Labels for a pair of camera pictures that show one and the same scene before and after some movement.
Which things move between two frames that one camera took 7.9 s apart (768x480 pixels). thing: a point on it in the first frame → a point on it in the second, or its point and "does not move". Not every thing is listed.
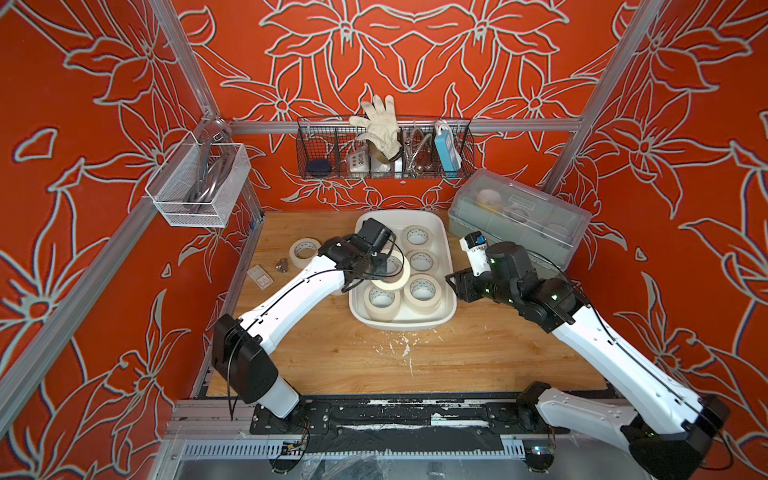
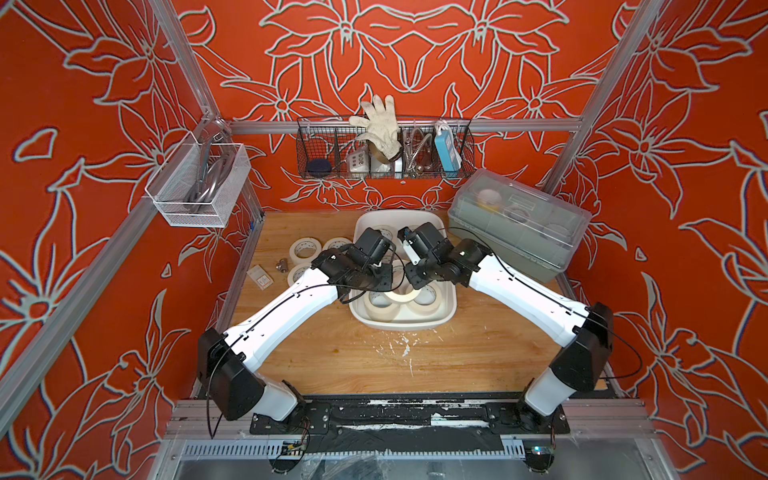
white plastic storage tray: x=428 y=298 does not move
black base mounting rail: x=317 y=416 does not move
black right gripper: x=463 y=284 → x=411 y=275
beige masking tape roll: x=303 y=250 does not move
